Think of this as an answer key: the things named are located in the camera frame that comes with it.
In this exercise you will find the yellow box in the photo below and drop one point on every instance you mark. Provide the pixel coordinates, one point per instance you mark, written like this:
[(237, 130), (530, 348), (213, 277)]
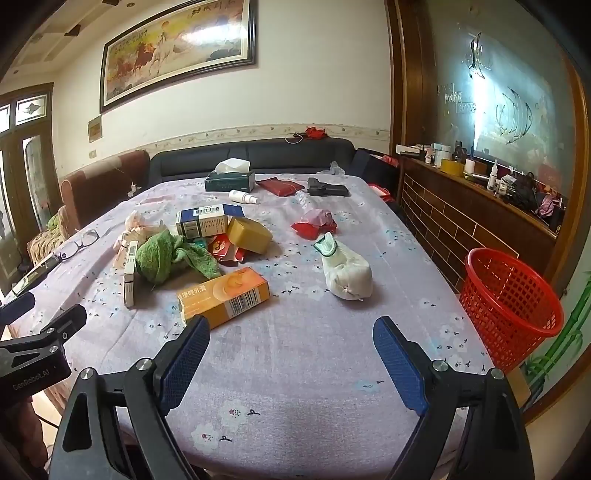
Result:
[(249, 235)]

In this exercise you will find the red flat packet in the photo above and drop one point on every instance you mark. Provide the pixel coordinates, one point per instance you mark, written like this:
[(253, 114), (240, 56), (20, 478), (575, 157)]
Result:
[(281, 187)]

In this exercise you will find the blue white medicine box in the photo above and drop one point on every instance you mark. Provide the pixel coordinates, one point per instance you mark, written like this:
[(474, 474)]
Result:
[(203, 221)]

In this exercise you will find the floral tablecloth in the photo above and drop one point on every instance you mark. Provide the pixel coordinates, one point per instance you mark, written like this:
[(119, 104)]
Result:
[(300, 346)]

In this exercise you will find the dark green tissue box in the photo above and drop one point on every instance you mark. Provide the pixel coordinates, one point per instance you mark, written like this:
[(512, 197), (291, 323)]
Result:
[(231, 182)]

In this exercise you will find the green towel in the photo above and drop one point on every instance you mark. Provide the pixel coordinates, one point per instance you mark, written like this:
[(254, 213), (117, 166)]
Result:
[(157, 256)]

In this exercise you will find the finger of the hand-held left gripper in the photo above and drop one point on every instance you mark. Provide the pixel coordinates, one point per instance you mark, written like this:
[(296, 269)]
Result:
[(64, 323), (16, 308)]

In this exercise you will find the eyeglasses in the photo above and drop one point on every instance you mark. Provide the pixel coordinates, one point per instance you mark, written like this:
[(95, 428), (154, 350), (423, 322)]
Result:
[(87, 239)]

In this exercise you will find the green bamboo wall decal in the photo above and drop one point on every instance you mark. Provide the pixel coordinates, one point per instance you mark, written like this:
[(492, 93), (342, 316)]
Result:
[(561, 346)]

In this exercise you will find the red snack wrapper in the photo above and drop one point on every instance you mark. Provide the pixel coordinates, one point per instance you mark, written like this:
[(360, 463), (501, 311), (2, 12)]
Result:
[(221, 247)]

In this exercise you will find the black toy pistol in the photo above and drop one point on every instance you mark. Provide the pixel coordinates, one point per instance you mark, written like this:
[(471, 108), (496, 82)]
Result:
[(328, 188)]

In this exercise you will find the etched glass partition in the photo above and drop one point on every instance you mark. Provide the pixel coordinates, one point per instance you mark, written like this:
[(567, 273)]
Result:
[(508, 92)]

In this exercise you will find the dark shopping bag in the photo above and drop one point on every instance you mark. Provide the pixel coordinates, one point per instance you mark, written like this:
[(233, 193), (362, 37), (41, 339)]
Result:
[(369, 168)]

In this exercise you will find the narrow white box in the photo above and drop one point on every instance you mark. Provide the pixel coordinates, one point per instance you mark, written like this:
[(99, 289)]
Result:
[(130, 277)]

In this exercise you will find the slim white spray bottle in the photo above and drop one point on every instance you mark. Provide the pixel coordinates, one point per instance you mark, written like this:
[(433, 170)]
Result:
[(493, 177)]

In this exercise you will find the orange cardboard box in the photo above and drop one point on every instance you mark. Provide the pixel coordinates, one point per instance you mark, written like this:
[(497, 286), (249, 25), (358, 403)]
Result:
[(226, 295)]

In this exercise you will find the pink plastic packet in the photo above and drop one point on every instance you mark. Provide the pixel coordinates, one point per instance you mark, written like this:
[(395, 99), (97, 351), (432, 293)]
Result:
[(138, 226)]

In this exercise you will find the tan woven chair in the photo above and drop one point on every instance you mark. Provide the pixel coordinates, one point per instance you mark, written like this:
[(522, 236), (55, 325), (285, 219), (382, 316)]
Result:
[(44, 242)]

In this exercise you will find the red plastic basket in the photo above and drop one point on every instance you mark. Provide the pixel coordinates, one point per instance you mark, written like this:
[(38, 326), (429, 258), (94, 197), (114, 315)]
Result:
[(508, 300)]

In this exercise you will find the red object on sofa back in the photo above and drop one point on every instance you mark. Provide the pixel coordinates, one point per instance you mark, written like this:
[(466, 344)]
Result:
[(316, 132)]

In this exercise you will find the black bag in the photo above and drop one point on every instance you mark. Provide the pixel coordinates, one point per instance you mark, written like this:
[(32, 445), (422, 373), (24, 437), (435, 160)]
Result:
[(524, 194)]

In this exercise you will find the white boxes on counter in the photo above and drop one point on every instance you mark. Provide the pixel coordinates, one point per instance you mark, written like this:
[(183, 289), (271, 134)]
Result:
[(441, 151)]

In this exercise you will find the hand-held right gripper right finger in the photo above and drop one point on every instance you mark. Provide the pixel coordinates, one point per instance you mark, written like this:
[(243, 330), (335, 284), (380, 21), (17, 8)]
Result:
[(397, 364)]

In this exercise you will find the wooden door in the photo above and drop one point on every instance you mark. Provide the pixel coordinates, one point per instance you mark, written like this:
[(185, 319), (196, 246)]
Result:
[(44, 152)]

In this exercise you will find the framed horse painting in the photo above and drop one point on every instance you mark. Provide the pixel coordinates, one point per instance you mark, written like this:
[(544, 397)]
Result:
[(175, 50)]

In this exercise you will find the white charger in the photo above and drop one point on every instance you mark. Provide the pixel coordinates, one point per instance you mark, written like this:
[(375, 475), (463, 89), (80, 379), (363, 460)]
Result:
[(134, 189)]

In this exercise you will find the black mobile phone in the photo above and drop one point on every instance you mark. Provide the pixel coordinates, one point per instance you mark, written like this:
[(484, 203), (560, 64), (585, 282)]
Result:
[(34, 274)]

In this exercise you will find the dark sofa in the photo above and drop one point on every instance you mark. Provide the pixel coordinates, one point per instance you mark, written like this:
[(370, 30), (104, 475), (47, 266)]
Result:
[(277, 157)]

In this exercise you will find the small wall plaque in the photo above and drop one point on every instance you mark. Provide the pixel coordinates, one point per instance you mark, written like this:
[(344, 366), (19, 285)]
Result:
[(95, 129)]

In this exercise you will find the pink cloth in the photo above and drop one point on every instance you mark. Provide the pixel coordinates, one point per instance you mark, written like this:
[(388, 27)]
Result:
[(549, 205)]

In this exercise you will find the cardboard piece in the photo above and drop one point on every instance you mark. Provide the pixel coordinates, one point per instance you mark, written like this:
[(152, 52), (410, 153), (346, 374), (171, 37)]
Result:
[(519, 387)]

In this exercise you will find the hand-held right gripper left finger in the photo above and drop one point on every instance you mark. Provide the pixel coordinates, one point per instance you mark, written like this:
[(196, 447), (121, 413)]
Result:
[(184, 364)]

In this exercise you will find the white knotted plastic bag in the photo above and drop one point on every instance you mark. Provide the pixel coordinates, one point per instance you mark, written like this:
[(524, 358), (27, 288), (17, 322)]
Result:
[(346, 274)]

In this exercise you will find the white roll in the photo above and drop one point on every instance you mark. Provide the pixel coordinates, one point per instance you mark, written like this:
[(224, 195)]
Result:
[(469, 166)]

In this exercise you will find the red paper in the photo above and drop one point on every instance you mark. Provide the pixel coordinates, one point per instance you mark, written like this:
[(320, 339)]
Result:
[(316, 221)]

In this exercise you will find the red white gift bag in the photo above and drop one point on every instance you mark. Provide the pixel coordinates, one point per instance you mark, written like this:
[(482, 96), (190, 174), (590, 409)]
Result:
[(382, 193)]

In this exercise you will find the brown armchair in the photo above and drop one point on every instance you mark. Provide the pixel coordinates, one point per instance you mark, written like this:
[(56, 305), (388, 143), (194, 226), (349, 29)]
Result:
[(92, 194)]

